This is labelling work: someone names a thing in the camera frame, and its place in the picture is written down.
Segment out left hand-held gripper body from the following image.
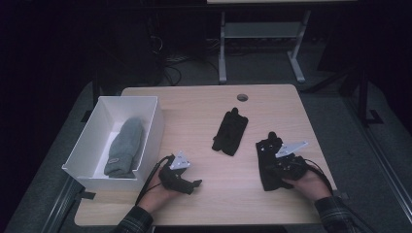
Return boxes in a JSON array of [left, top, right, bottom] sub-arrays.
[[157, 150, 195, 196]]

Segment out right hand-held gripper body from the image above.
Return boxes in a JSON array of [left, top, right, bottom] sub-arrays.
[[274, 140, 310, 182]]

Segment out black glove with white print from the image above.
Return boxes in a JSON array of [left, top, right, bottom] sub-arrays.
[[255, 131, 296, 192]]

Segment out grey mitten with label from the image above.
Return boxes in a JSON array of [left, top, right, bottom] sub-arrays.
[[103, 116, 146, 180]]

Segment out white box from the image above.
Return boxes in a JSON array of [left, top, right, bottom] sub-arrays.
[[61, 95, 165, 192]]

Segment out person's right hand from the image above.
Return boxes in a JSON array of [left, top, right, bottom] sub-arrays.
[[289, 169, 333, 203]]

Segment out person's left hand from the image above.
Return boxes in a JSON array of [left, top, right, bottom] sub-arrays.
[[137, 168, 183, 216]]

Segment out black floor stand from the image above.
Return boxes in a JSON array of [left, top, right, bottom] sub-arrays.
[[302, 57, 385, 128]]

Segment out grey metal shelf stand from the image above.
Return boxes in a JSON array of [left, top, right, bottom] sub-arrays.
[[218, 9, 313, 85]]

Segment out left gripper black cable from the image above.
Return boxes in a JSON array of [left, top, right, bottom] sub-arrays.
[[134, 154, 177, 207]]

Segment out aluminium frame rail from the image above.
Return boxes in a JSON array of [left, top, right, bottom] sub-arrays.
[[40, 176, 86, 233], [342, 95, 412, 225]]

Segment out floor cables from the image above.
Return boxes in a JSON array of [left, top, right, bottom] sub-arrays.
[[147, 32, 222, 87]]

